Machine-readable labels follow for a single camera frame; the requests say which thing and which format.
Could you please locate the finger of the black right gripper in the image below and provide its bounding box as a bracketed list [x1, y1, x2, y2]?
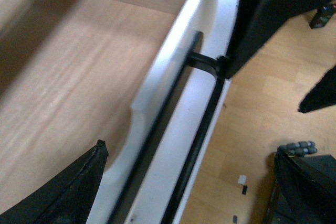
[298, 66, 335, 113]
[225, 0, 332, 79]

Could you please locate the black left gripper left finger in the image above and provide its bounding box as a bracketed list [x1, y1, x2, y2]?
[1, 140, 109, 223]

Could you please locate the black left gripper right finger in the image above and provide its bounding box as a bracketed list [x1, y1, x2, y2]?
[265, 148, 335, 223]

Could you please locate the black drawer handle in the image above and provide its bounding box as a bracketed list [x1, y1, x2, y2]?
[106, 31, 226, 223]

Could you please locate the white drawer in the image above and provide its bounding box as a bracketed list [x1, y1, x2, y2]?
[1, 0, 239, 223]

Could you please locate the grey ribbed roller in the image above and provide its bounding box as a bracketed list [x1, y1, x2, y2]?
[285, 141, 318, 157]

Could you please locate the small black device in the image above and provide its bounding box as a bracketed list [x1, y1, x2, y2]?
[309, 4, 335, 29]

